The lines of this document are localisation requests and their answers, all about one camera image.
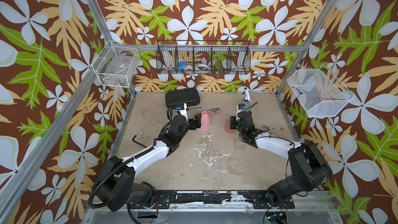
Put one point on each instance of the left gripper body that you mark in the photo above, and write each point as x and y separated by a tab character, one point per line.
186	126

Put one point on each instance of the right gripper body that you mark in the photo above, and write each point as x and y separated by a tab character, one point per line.
242	130

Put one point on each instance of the orange translucent spray bottle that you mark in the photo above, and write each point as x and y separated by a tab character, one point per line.
228	129

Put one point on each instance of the blue white spray nozzle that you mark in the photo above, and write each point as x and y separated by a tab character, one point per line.
246	95

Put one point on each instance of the clear blue spray bottle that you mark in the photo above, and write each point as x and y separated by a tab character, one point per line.
247	104

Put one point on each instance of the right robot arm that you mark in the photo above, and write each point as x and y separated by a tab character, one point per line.
308	166

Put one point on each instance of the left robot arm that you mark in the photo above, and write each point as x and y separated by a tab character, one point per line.
115	185

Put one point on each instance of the pink spray bottle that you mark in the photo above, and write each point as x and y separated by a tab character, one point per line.
205	121

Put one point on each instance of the pink grey spray nozzle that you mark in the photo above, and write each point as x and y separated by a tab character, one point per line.
216	111

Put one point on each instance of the black plastic case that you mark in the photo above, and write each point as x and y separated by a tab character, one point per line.
190	96

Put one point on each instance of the white tape roll in basket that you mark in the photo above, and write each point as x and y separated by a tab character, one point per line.
202	67

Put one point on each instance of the blue round item in basket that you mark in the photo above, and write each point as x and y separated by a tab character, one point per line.
182	65

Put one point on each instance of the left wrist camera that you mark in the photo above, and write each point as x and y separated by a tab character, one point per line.
182	109

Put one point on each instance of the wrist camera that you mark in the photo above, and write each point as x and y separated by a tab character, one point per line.
241	107
182	109

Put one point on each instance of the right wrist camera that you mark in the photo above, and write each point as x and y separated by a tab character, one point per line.
241	107

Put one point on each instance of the black wire wall basket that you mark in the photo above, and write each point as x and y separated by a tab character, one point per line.
224	57

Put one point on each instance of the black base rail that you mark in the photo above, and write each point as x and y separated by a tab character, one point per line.
164	199

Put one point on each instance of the white wire basket right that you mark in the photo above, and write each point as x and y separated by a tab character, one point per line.
319	92

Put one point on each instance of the white wire basket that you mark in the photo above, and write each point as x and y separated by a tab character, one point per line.
115	66
319	92

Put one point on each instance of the white wire basket left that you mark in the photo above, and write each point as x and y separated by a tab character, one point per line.
115	66

